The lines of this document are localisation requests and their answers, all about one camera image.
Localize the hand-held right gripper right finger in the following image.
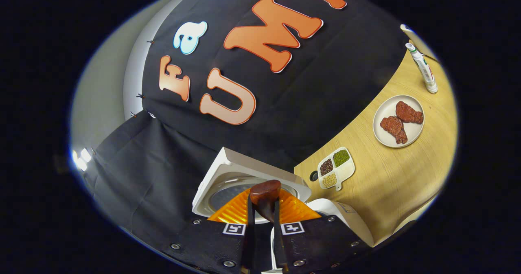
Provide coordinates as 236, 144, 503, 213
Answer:
273, 191, 373, 274

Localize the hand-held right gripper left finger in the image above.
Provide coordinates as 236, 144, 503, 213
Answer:
163, 188, 255, 274

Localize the brown wooden spoon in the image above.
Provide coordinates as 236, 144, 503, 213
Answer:
249, 180, 282, 224

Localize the white rice cooker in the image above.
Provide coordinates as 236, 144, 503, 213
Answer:
192, 147, 375, 274

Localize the white divided grain dish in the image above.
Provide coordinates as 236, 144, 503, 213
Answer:
317, 147, 355, 191

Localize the white round plate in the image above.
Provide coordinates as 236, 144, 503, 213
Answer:
372, 94, 425, 149

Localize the brown meat piece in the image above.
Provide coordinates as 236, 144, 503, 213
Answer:
380, 116, 408, 145
395, 101, 424, 125

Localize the black backdrop cloth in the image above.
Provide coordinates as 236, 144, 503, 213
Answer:
83, 0, 409, 250

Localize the ceiling light panel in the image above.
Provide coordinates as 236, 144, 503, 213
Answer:
72, 148, 92, 171

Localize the white bottle with green label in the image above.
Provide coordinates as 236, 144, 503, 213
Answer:
405, 43, 438, 94

